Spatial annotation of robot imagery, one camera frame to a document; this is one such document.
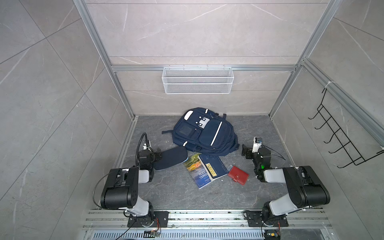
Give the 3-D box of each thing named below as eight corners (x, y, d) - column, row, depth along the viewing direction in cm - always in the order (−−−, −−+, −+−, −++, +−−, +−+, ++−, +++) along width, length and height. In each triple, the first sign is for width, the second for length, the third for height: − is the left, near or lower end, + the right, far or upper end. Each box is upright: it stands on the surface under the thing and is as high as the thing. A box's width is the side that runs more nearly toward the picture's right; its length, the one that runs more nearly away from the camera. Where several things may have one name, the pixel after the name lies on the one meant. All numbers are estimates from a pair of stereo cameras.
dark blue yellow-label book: (211, 181, 88) (211, 179, 85) (199, 158, 98) (199, 155, 95) (227, 174, 91) (228, 171, 88) (214, 151, 101) (214, 149, 98)
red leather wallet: (227, 176, 90) (228, 174, 88) (232, 167, 94) (233, 165, 91) (243, 186, 86) (245, 184, 84) (248, 176, 90) (249, 174, 87)
